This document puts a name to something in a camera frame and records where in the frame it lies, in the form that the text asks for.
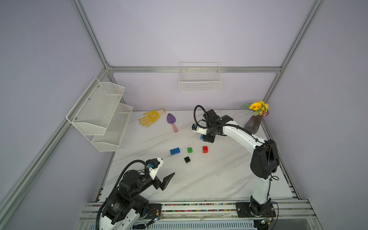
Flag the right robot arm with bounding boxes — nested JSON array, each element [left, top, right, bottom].
[[192, 110, 280, 217]]

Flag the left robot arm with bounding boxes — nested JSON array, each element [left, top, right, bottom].
[[95, 158, 175, 230]]

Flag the dark blue lego brick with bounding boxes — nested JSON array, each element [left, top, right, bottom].
[[170, 148, 181, 156]]

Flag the dark glass vase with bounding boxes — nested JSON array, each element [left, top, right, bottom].
[[244, 115, 263, 134]]

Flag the yellow work glove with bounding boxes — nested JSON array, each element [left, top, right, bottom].
[[139, 108, 166, 128]]

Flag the purple garden trowel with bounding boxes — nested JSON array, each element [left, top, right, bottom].
[[166, 113, 178, 133]]

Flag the sunflower bouquet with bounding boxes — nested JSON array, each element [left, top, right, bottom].
[[240, 101, 269, 117]]

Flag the white mesh lower shelf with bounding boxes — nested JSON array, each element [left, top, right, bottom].
[[92, 103, 133, 152]]

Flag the white mesh shelf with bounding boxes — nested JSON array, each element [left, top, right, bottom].
[[66, 78, 125, 136], [92, 103, 133, 152]]

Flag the white mesh upper shelf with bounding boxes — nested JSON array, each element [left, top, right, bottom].
[[66, 78, 125, 136]]

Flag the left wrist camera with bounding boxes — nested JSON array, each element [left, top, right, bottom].
[[146, 158, 160, 180]]

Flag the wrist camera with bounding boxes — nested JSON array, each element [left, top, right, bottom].
[[146, 158, 160, 180], [192, 124, 208, 135]]

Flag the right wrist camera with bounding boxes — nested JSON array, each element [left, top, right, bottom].
[[192, 124, 208, 135]]

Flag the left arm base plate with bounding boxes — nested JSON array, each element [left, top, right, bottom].
[[143, 203, 163, 219]]

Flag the white wire wall basket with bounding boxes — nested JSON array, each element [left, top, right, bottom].
[[179, 62, 222, 93]]

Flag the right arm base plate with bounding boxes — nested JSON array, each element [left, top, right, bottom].
[[235, 201, 276, 218]]

